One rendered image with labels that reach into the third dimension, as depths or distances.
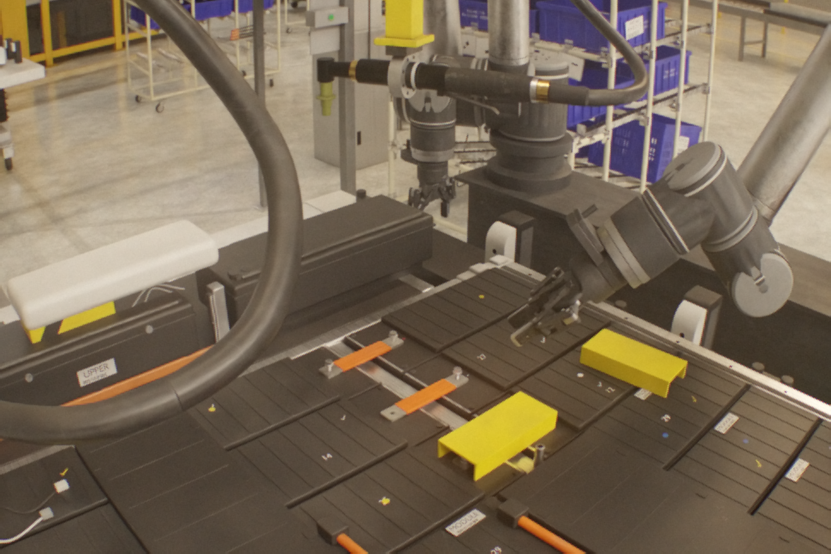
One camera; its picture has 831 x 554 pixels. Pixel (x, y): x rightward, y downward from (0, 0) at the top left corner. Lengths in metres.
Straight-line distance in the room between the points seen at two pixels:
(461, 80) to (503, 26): 0.58
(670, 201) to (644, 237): 0.06
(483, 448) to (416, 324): 0.36
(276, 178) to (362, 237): 0.73
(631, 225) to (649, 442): 0.30
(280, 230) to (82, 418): 0.22
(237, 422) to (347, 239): 0.42
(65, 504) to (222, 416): 0.29
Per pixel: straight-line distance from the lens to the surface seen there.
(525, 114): 2.10
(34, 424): 0.57
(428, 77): 1.35
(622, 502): 0.96
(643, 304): 2.00
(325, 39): 3.86
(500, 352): 1.23
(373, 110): 4.95
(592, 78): 4.01
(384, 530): 0.92
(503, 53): 1.91
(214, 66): 0.69
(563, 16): 3.53
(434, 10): 2.01
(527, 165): 2.14
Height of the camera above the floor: 1.66
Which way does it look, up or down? 26 degrees down
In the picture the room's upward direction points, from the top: straight up
